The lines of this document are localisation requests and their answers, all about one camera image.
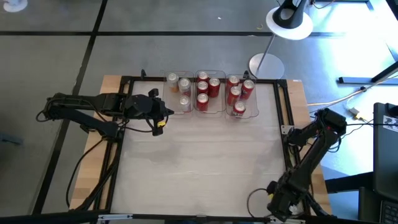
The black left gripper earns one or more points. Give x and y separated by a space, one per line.
140 107

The clear plastic bin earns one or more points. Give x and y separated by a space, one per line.
217 105
169 105
252 109

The wooden table board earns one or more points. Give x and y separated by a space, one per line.
90 168

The silver metal strip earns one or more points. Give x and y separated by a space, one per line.
115 216

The grey power adapter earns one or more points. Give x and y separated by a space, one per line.
354 111

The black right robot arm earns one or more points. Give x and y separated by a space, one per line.
311 155

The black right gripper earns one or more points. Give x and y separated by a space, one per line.
287 199

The black table clamp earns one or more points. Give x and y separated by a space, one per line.
246 74
143 74

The black table frame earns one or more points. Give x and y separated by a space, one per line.
126 84

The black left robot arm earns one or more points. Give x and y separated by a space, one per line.
77 101

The black side desk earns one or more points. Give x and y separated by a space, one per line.
385 155

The red Fanta can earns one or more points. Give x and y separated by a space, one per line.
235 91
232 80
239 106
248 84

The black stand leg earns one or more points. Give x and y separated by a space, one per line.
354 80

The white floor lamp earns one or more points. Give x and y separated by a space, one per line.
267 67

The silver metal mounting bracket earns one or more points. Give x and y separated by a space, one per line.
286 130

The red Coke Zero can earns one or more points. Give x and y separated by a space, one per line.
203 75
214 82
202 99
202 85

